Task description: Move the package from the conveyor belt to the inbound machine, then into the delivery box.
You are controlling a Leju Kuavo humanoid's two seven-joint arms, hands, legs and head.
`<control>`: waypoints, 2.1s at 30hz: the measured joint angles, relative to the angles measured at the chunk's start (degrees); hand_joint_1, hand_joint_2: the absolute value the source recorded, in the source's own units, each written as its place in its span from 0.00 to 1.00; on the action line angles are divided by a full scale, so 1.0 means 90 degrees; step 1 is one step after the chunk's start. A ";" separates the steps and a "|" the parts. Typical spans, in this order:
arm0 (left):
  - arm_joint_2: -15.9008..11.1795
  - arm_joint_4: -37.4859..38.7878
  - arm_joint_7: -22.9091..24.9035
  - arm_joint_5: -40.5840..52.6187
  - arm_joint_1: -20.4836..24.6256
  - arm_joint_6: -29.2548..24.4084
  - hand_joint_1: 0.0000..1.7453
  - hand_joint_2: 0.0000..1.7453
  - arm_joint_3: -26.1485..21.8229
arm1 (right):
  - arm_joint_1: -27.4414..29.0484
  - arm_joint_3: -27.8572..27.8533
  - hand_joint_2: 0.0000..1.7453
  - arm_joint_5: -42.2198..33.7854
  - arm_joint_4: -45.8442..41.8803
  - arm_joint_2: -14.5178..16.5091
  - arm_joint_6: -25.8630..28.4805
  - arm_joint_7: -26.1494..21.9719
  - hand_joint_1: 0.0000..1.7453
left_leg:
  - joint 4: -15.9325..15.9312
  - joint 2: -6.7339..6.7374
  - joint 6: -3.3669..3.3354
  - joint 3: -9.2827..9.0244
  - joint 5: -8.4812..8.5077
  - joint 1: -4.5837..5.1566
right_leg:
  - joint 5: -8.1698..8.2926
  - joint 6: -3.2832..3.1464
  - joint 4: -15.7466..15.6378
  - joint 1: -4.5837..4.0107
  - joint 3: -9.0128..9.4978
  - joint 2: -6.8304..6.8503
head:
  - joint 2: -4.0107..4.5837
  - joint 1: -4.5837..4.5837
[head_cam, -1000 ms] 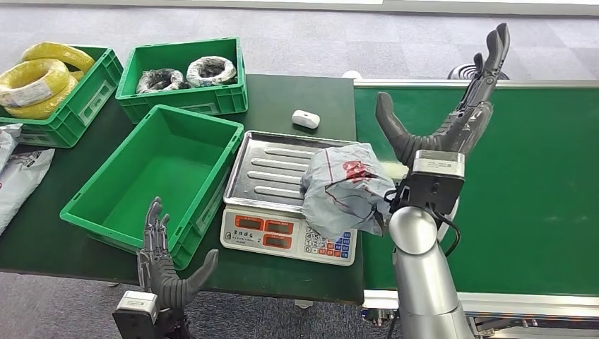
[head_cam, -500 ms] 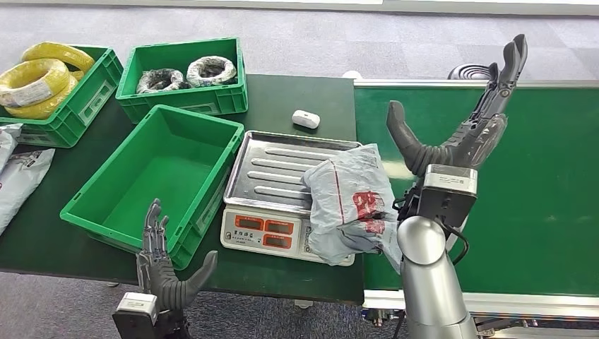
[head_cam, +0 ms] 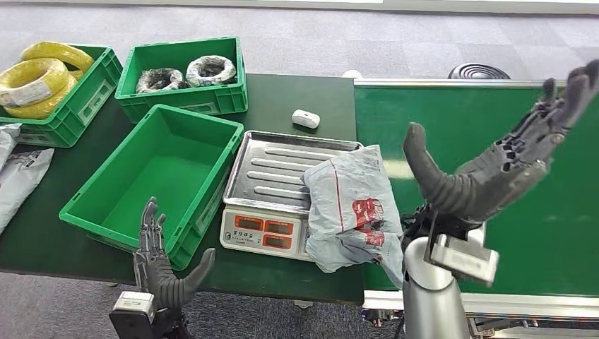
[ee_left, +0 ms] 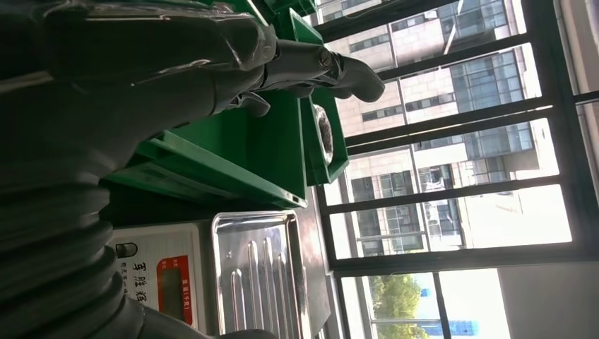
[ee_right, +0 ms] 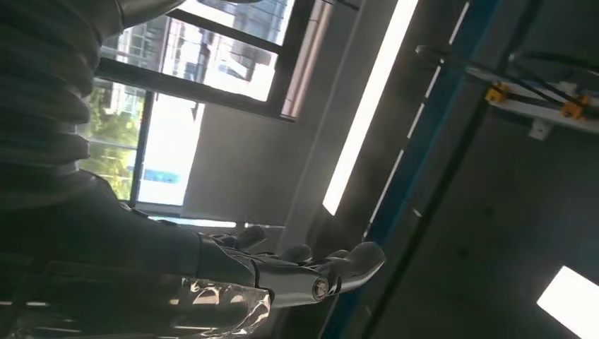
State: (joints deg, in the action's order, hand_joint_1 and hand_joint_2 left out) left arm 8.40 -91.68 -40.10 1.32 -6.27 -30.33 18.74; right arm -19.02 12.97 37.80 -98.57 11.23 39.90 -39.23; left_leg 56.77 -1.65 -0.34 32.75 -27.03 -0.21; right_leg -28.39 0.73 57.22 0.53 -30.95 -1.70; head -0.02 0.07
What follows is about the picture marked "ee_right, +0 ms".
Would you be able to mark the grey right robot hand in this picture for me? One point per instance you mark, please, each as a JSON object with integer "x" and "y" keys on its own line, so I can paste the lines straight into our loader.
{"x": 117, "y": 243}

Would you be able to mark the long ceiling light strip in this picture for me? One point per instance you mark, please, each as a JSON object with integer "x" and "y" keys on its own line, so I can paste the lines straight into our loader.
{"x": 369, "y": 103}

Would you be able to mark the blue ceiling beam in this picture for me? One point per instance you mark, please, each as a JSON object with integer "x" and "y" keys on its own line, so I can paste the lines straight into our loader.
{"x": 430, "y": 140}

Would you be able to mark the square ceiling light panel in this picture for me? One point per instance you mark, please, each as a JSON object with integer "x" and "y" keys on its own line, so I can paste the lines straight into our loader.
{"x": 575, "y": 304}

